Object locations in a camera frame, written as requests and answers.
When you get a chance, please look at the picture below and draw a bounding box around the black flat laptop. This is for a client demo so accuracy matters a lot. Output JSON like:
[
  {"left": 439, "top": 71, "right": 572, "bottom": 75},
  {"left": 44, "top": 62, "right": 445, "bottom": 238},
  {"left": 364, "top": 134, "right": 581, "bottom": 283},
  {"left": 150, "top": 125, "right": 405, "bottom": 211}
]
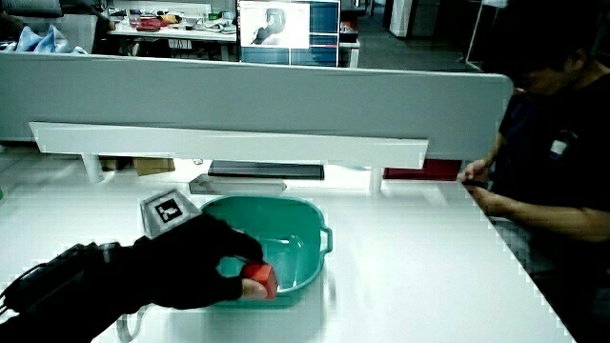
[{"left": 208, "top": 160, "right": 326, "bottom": 181}]

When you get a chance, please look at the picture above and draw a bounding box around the grey desk divider panel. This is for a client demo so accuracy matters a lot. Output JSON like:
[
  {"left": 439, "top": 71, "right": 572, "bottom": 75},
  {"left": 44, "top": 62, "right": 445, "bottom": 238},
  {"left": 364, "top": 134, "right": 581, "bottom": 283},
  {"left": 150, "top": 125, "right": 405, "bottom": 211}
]
[{"left": 0, "top": 50, "right": 515, "bottom": 162}]

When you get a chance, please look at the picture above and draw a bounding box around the white cabinet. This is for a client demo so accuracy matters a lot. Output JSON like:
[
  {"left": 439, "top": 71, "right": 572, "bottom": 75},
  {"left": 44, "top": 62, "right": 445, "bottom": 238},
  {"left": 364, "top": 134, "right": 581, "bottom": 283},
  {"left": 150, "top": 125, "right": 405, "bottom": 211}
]
[{"left": 389, "top": 0, "right": 414, "bottom": 39}]

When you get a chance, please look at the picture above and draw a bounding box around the green plastic basin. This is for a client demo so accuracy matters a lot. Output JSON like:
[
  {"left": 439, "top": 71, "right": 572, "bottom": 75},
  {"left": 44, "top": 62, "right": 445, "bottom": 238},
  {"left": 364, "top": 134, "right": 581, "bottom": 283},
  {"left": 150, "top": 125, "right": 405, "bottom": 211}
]
[{"left": 199, "top": 194, "right": 334, "bottom": 308}]

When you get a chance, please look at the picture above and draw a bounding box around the white cluttered table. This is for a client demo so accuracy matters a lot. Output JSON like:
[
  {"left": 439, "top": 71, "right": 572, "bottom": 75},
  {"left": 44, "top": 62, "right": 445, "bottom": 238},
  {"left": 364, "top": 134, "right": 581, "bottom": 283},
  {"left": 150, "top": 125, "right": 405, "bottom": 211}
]
[{"left": 107, "top": 2, "right": 361, "bottom": 69}]

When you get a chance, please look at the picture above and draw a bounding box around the white cable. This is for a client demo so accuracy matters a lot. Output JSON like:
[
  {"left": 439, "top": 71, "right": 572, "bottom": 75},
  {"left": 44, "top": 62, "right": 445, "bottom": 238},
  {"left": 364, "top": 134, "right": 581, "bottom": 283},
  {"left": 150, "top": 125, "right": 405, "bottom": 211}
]
[{"left": 115, "top": 304, "right": 153, "bottom": 343}]

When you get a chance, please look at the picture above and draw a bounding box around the black office chair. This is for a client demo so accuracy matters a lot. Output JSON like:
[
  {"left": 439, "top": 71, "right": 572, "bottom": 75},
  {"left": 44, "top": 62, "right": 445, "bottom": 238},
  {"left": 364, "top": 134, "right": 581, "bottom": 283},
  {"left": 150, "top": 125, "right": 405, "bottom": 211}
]
[{"left": 0, "top": 0, "right": 64, "bottom": 19}]

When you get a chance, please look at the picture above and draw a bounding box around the red block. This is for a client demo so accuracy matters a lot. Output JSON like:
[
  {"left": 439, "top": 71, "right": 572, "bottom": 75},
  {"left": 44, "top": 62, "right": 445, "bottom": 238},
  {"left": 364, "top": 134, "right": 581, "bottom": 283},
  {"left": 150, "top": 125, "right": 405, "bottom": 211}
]
[{"left": 240, "top": 262, "right": 279, "bottom": 300}]

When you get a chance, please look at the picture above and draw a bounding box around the computer monitor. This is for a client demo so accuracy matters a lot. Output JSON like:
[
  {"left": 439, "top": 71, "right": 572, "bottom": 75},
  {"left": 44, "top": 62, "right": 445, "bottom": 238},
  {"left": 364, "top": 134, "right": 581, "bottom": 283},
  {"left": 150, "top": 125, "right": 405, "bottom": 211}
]
[{"left": 235, "top": 0, "right": 342, "bottom": 68}]

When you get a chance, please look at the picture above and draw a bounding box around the white desk shelf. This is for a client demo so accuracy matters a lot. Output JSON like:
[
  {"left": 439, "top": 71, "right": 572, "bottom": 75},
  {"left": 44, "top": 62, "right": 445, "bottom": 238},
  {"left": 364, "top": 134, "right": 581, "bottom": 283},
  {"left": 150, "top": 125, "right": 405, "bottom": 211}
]
[{"left": 29, "top": 121, "right": 429, "bottom": 194}]

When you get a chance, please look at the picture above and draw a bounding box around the light blue cloth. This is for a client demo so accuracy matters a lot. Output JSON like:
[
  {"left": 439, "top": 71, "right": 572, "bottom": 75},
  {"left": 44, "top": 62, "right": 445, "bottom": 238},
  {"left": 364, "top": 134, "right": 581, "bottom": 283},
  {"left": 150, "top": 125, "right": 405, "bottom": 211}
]
[{"left": 3, "top": 24, "right": 89, "bottom": 55}]

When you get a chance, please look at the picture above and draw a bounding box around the person's left hand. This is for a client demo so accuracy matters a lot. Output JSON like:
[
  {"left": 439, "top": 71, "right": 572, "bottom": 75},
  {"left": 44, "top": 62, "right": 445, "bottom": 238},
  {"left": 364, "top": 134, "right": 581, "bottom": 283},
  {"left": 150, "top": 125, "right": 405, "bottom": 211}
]
[{"left": 132, "top": 189, "right": 269, "bottom": 311}]

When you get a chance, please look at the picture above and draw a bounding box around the brown cardboard box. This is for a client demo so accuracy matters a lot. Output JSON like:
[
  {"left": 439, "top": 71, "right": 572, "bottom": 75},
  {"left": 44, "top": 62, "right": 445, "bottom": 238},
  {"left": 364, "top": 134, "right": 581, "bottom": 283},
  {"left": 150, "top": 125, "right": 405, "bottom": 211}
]
[{"left": 132, "top": 157, "right": 176, "bottom": 177}]

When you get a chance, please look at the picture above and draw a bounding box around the red box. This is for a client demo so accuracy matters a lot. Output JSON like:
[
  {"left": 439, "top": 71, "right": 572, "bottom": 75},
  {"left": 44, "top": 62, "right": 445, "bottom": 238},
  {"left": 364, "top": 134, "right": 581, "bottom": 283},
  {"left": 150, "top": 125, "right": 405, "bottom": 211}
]
[{"left": 382, "top": 158, "right": 463, "bottom": 182}]

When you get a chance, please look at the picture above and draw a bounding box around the red bag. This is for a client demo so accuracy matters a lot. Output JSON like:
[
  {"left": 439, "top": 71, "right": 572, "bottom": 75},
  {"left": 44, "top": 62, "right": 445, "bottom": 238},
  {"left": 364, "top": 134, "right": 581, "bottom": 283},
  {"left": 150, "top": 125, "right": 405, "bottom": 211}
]
[{"left": 135, "top": 17, "right": 166, "bottom": 33}]

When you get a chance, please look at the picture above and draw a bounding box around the grey flat device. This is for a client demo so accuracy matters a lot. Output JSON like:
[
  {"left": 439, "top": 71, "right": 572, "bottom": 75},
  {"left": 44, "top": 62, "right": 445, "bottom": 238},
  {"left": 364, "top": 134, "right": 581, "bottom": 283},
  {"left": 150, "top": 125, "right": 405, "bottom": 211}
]
[{"left": 188, "top": 173, "right": 288, "bottom": 196}]

